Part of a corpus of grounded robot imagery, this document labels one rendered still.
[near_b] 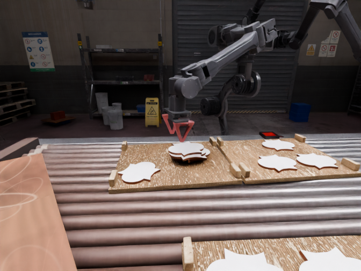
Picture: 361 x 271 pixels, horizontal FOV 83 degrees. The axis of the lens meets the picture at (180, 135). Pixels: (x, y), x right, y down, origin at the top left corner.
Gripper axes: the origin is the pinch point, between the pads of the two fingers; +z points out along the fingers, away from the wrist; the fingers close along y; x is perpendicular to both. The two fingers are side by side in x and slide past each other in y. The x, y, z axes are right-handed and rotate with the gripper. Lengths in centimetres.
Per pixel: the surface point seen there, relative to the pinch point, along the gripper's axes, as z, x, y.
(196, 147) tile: 5.7, 8.4, -0.4
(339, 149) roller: 11, 74, 13
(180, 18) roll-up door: -134, 179, -441
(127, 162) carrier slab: 10.8, -17.1, -6.5
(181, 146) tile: 5.8, 3.3, -3.1
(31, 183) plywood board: 1.1, -40.0, 17.4
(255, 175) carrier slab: 10.2, 20.4, 18.9
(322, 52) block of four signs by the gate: -66, 522, -319
